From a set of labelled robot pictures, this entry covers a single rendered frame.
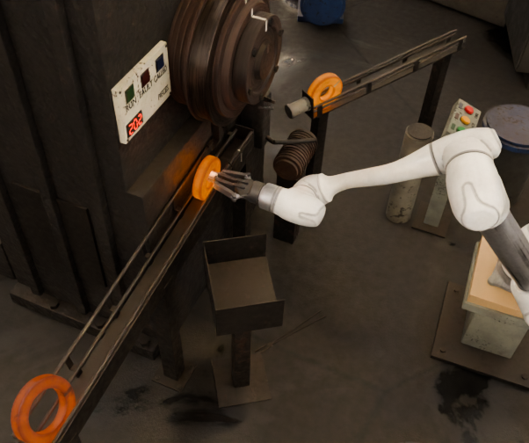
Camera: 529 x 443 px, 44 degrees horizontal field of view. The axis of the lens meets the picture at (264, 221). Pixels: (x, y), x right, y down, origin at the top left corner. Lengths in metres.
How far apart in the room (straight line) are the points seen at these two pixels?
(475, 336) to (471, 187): 1.05
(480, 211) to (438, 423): 1.07
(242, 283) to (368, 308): 0.87
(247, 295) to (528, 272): 0.86
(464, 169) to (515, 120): 1.39
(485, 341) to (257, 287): 1.05
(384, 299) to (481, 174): 1.16
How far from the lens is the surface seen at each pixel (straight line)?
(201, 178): 2.13
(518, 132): 3.13
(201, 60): 1.90
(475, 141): 1.90
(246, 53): 1.94
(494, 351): 2.78
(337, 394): 2.57
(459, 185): 1.80
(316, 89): 2.59
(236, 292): 2.06
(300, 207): 2.06
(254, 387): 2.55
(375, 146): 3.53
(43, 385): 1.82
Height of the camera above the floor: 2.26
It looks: 48 degrees down
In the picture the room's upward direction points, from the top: 3 degrees clockwise
